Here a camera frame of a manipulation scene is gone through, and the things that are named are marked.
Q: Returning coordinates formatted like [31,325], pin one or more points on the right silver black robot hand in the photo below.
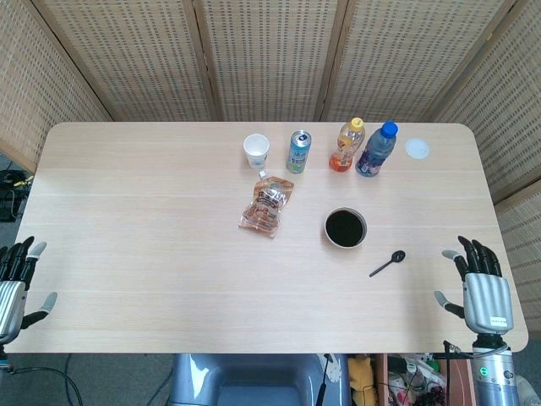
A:
[486,300]

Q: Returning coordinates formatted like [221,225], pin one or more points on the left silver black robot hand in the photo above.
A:
[10,296]

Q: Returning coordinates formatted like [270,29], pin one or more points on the black plastic spoon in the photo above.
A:
[398,255]

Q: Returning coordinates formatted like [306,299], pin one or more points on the grey robot base body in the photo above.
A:
[253,380]

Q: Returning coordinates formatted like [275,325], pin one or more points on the paper cup of black coffee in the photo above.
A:
[344,228]

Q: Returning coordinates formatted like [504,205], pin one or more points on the brown wooden box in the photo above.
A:
[458,380]

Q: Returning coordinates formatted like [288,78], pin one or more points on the yellow plush toy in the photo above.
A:
[363,376]

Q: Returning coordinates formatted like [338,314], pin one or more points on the white round cup lid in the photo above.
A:
[417,148]

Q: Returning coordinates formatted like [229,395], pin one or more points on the clear bottle blue cap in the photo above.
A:
[376,152]

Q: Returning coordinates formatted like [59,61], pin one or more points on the orange drink bottle yellow cap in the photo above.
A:
[346,148]

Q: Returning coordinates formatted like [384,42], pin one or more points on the light blue drink can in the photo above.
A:
[298,154]

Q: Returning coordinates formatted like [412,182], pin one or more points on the brown spouted drink pouch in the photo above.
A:
[266,203]

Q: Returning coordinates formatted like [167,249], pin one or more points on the empty white paper cup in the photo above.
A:
[255,148]

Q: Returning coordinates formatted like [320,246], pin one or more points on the bamboo folding screen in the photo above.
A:
[270,55]

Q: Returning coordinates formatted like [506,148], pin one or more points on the white perforated bracket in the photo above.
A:
[334,370]

